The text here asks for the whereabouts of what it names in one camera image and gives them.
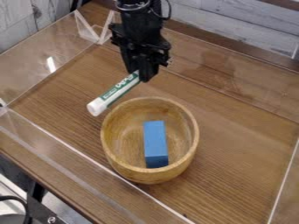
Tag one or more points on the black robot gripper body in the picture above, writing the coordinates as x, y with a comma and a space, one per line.
139, 30

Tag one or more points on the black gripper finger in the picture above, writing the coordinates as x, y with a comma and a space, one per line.
149, 63
128, 56

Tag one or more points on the green and white marker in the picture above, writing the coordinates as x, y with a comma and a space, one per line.
116, 91

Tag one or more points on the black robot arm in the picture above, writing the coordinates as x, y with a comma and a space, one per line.
138, 4

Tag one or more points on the brown wooden bowl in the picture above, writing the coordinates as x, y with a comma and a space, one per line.
122, 136

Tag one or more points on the blue rectangular block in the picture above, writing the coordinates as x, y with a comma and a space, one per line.
155, 144

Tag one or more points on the clear acrylic tray wall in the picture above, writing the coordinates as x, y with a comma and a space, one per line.
242, 180

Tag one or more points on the black metal table frame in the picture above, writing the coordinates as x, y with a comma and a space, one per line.
40, 214

